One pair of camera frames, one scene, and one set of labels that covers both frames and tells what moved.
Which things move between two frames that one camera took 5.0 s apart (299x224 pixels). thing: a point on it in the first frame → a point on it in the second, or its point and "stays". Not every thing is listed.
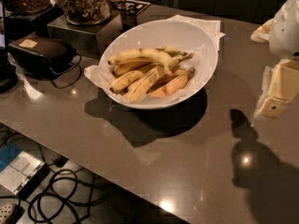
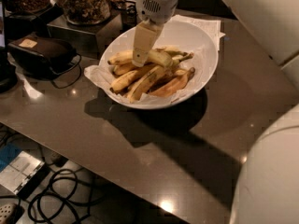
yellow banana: [123, 81] stays
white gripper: [286, 32] → [156, 8]
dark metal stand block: [87, 39] stays
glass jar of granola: [85, 5] stays
